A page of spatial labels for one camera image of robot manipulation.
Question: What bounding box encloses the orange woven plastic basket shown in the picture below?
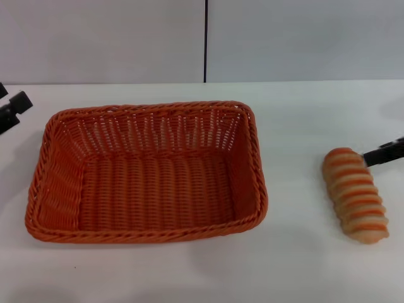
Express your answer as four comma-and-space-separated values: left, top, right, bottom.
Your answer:
24, 100, 270, 246

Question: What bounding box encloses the striped orange bread roll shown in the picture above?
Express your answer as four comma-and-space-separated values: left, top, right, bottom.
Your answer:
322, 147, 390, 246

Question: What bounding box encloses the black vertical wall strip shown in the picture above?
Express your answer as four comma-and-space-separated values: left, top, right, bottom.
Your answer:
203, 0, 210, 83

